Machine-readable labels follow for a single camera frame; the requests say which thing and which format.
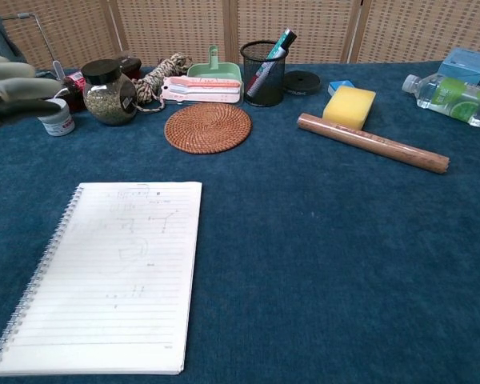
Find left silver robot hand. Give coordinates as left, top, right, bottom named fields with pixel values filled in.
left=0, top=54, right=65, bottom=197

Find spiral notebook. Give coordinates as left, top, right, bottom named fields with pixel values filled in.
left=0, top=182, right=203, bottom=378

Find grey felt hat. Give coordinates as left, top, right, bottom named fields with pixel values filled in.
left=0, top=11, right=27, bottom=65

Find small white jar grey lid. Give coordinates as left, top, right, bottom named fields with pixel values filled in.
left=38, top=98, right=76, bottom=138

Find glass seed jar black lid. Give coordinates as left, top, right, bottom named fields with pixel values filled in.
left=81, top=58, right=139, bottom=127

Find woven folding screen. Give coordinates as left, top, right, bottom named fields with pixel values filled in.
left=0, top=0, right=480, bottom=71

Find pink toothbrush pack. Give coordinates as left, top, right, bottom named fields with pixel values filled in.
left=158, top=76, right=243, bottom=106

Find round woven rattan coaster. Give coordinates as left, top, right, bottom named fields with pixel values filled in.
left=164, top=102, right=253, bottom=155

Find green plastic dustpan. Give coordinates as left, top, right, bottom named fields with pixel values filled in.
left=186, top=45, right=243, bottom=81

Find black round discs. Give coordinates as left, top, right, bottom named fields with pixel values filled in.
left=239, top=40, right=290, bottom=108

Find marker pen black cap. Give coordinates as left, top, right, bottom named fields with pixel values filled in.
left=246, top=27, right=298, bottom=99

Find black round disc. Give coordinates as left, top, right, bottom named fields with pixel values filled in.
left=283, top=70, right=323, bottom=96

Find small blue chalk cube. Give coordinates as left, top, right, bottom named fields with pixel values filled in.
left=327, top=79, right=357, bottom=97

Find yellow sponge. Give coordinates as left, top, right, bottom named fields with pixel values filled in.
left=322, top=85, right=377, bottom=131

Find blue table cloth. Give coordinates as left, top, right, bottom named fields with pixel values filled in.
left=0, top=59, right=480, bottom=384

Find brown wooden roll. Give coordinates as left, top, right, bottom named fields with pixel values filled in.
left=297, top=112, right=451, bottom=175

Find water bottle green label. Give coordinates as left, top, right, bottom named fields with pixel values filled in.
left=402, top=74, right=480, bottom=129

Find light blue box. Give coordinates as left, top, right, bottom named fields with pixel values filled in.
left=439, top=46, right=480, bottom=86

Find bent metal wire stand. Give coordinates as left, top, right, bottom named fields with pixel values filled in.
left=2, top=12, right=63, bottom=81

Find braided rope bundle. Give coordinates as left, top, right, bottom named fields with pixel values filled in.
left=130, top=53, right=193, bottom=113

